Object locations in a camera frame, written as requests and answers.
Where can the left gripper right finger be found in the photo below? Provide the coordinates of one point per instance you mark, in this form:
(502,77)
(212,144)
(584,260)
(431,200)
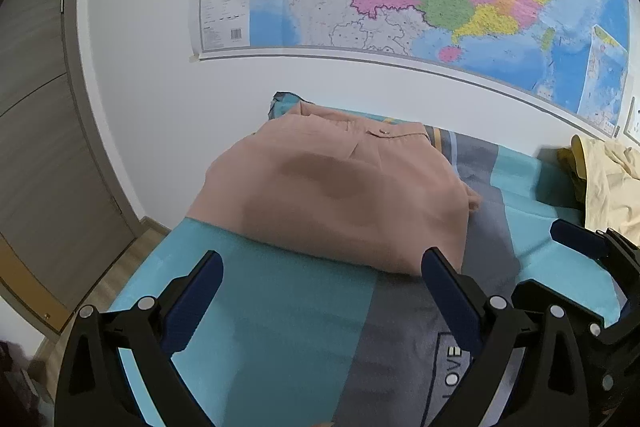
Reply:
(487,327)

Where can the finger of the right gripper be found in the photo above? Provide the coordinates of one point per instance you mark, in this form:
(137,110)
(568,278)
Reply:
(609,248)
(575,306)

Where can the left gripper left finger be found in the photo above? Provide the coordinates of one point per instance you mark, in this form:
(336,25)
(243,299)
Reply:
(93,388)

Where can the pink-brown large coat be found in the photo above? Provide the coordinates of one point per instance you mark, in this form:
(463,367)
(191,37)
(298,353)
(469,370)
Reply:
(334,185)

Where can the cream yellow garment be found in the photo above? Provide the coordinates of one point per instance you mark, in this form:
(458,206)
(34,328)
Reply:
(606,182)

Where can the grey wooden door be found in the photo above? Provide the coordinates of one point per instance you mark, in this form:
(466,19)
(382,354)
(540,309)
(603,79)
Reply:
(64,217)

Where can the teal and grey bedsheet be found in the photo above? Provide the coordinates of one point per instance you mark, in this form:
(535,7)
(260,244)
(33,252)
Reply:
(296,340)

